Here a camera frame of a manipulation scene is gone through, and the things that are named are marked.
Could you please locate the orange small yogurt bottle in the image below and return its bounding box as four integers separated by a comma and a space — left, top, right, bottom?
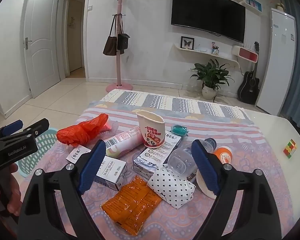
214, 146, 232, 164

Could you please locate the pink wrapper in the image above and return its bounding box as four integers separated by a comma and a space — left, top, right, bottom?
100, 119, 113, 132

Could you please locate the black wall television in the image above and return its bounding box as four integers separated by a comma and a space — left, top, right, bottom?
171, 0, 246, 43

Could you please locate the pink white drink bottle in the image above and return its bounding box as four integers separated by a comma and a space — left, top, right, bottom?
104, 126, 143, 159

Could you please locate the green potted plant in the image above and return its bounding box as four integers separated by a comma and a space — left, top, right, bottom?
191, 59, 234, 100

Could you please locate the teal plastic laundry basket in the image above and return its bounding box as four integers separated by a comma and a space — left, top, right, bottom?
17, 128, 57, 178

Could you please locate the white room door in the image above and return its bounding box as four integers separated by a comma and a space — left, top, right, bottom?
24, 0, 60, 98

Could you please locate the orange snack packet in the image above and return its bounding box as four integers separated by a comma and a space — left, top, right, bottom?
101, 176, 162, 236

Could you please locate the red white wall box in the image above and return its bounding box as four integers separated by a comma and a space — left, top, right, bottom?
231, 46, 258, 63

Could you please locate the polka dot paper bag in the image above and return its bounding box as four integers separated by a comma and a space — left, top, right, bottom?
147, 164, 196, 209

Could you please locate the red plastic bag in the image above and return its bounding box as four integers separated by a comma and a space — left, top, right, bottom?
56, 113, 108, 147

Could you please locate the clear plastic bottle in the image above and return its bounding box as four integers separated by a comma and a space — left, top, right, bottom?
167, 138, 217, 178

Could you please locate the teal wrapper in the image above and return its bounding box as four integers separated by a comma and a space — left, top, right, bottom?
171, 125, 189, 137

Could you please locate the framed butterfly picture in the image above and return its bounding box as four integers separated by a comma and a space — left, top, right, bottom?
180, 36, 194, 50

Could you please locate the black acoustic guitar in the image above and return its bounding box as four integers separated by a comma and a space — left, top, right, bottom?
237, 41, 261, 105

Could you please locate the pink coat rack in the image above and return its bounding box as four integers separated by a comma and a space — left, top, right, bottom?
106, 0, 133, 92

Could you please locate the small figurine on shelf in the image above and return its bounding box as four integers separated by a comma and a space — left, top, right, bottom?
211, 42, 219, 56

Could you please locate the brown hanging handbag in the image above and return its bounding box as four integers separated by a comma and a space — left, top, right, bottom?
103, 15, 117, 56

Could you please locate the paper instant noodle cup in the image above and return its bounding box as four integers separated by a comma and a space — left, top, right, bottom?
136, 110, 166, 148

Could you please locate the black hanging handbag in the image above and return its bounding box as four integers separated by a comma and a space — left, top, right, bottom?
116, 15, 131, 55

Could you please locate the white refrigerator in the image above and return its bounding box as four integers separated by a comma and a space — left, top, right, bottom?
256, 8, 296, 116

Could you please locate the person's left hand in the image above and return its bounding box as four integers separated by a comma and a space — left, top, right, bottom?
0, 163, 22, 217

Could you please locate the patterned pink tablecloth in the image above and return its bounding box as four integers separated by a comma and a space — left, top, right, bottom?
19, 88, 296, 240

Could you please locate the colourful rubik's cube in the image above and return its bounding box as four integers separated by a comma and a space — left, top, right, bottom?
283, 139, 297, 159

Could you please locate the blue white milk carton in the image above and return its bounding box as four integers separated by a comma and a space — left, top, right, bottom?
133, 131, 182, 179

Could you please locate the white curved wall shelf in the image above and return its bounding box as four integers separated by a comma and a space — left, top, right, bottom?
174, 44, 240, 68

